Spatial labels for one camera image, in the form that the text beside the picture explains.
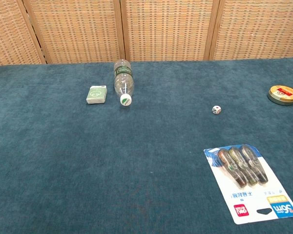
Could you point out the correction tape blister pack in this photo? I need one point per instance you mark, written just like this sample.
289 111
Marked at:
251 195

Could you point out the teal carpet table cover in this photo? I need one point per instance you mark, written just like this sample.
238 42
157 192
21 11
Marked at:
112 158

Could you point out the green tissue pack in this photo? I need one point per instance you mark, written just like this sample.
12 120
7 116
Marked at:
96 94

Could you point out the clear plastic water bottle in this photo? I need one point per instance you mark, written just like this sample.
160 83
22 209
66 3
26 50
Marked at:
123 80

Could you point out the round gold tin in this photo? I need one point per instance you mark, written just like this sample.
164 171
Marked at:
283 95

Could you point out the white die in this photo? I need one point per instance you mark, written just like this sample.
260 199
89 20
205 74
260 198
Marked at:
216 110

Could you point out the woven wicker screen panel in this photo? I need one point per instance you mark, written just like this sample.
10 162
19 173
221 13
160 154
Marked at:
75 31
7 34
168 29
258 29

